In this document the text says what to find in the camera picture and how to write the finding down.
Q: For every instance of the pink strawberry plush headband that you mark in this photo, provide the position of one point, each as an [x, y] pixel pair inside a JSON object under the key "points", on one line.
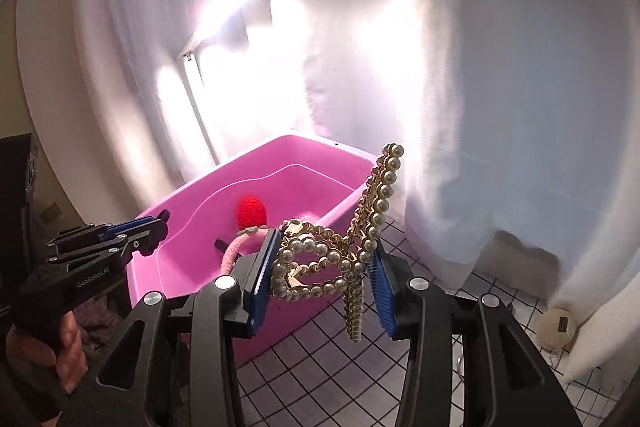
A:
{"points": [[252, 212]]}

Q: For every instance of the pearl hair claw clip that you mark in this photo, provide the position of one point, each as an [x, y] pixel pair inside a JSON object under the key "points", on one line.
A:
{"points": [[320, 252]]}

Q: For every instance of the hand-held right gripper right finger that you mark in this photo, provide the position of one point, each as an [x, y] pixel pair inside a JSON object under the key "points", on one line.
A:
{"points": [[382, 297]]}

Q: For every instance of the pink plastic bin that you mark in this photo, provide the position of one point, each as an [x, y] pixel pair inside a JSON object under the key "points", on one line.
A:
{"points": [[200, 217]]}

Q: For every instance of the beige round cushion compact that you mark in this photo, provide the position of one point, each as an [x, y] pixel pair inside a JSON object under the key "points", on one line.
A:
{"points": [[557, 327]]}

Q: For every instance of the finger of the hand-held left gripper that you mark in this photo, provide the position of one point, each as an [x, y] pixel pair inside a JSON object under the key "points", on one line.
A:
{"points": [[127, 227], [135, 244]]}

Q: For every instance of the white curtain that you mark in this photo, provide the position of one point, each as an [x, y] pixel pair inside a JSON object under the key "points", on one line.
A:
{"points": [[500, 82]]}

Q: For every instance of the black grid white tablecloth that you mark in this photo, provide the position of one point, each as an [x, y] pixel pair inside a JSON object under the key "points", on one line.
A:
{"points": [[325, 372]]}

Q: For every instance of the person's left hand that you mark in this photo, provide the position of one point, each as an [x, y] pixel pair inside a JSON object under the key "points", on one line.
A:
{"points": [[70, 352]]}

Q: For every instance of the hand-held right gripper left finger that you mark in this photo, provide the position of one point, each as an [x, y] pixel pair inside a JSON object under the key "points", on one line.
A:
{"points": [[262, 277]]}

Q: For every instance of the purple cloth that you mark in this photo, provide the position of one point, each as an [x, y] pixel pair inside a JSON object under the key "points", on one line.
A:
{"points": [[102, 322]]}

